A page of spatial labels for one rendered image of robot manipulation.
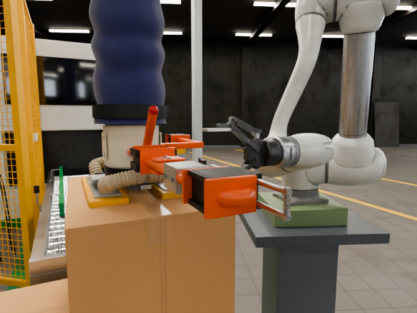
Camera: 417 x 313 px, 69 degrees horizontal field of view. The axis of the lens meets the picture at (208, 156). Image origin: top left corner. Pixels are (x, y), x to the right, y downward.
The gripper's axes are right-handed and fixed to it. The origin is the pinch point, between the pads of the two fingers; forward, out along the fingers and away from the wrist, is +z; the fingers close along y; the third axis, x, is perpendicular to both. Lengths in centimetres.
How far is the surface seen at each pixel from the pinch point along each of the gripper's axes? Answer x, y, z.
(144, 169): -2.2, 1.7, 17.1
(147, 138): 5.1, -4.8, 14.4
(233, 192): -38.2, -0.9, 14.9
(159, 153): -2.2, -1.6, 13.4
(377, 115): 736, -18, -1089
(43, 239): 89, 48, 45
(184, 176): -29.6, -1.6, 17.8
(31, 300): 45, 53, 46
